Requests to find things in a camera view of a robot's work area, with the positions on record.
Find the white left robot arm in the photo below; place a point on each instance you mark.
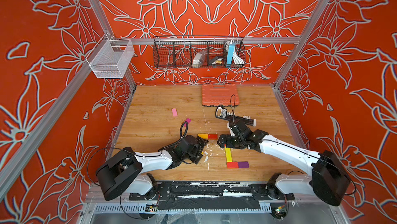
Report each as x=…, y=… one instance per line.
x=129, y=171

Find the light pink block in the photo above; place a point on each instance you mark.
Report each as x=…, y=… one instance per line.
x=174, y=112

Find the silver packet in basket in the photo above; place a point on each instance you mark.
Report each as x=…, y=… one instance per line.
x=199, y=59

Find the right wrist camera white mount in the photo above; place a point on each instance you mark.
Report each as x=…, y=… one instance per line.
x=239, y=128

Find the black wire wall basket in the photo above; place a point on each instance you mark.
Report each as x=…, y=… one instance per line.
x=178, y=51

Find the lime yellow long block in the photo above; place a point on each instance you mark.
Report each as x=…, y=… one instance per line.
x=228, y=155

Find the aluminium frame post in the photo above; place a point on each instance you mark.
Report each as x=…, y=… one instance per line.
x=102, y=19

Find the small red block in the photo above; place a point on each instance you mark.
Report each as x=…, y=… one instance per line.
x=212, y=136

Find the orange plastic tool case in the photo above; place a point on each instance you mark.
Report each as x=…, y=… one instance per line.
x=220, y=95

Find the dark purple block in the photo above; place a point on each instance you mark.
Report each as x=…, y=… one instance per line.
x=243, y=164

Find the orange block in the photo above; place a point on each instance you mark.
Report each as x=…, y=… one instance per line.
x=203, y=136

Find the long red block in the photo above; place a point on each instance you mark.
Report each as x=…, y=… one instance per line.
x=232, y=165

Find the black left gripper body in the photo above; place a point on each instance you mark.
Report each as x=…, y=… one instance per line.
x=197, y=150

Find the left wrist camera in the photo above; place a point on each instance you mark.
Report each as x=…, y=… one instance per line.
x=181, y=147

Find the white wire basket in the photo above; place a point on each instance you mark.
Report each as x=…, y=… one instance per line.
x=108, y=61

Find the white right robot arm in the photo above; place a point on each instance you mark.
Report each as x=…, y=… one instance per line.
x=323, y=175

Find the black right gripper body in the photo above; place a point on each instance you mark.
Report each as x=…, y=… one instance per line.
x=232, y=142

